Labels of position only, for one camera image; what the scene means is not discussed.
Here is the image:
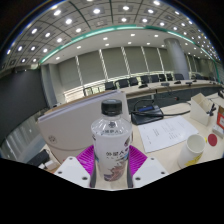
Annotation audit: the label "white power adapter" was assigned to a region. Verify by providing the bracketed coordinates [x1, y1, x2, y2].
[43, 159, 60, 171]

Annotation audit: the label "white printed paper sheet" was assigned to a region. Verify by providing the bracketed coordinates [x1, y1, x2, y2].
[137, 115, 200, 154]

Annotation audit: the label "black stapler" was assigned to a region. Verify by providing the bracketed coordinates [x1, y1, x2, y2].
[205, 103, 218, 118]

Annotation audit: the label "round ceiling lights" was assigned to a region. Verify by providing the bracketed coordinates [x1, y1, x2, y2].
[4, 0, 221, 68]

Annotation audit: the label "row of black office chairs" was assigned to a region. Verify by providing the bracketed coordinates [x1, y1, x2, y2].
[83, 72, 201, 98]

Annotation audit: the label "black flat bag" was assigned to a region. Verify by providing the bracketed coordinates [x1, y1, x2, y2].
[26, 148, 51, 168]

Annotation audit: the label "flat round red coaster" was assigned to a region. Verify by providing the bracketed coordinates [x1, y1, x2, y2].
[207, 133, 219, 147]

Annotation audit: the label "large white cardboard box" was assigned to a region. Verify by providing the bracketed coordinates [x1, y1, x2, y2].
[37, 89, 132, 164]

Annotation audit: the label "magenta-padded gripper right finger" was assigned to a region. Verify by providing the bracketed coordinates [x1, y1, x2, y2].
[126, 144, 169, 189]

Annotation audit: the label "small open white box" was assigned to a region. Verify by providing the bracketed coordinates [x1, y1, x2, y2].
[189, 92, 219, 127]

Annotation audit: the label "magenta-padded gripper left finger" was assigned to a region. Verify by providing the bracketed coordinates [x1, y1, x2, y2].
[54, 144, 98, 189]

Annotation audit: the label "white remote control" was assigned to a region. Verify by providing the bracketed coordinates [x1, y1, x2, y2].
[212, 124, 224, 139]

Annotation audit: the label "long curved conference desk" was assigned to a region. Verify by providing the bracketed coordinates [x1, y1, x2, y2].
[123, 79, 224, 108]

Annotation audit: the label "clear printed water bottle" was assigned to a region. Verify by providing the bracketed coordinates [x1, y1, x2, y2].
[90, 98, 134, 183]

